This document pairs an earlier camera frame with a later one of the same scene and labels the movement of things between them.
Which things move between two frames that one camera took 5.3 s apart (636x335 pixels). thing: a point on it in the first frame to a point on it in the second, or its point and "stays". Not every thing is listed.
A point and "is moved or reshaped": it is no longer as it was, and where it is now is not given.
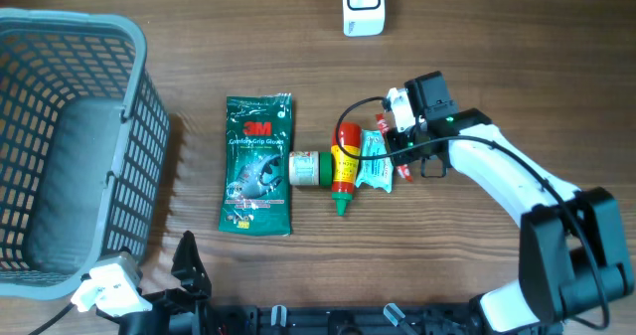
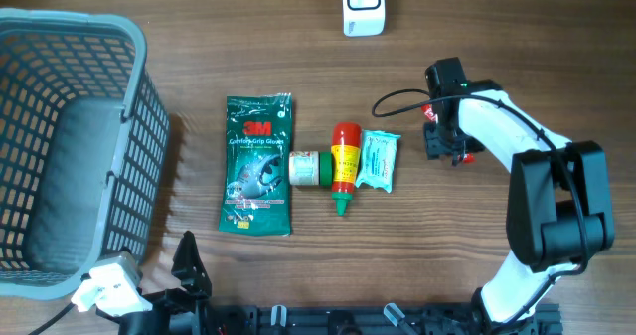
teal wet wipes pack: [376, 172] stays
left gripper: [192, 275] stays
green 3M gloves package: [256, 197] stays
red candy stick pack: [384, 126] is moved or reshaped
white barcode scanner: [363, 6] stays
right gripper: [394, 141] to [435, 145]
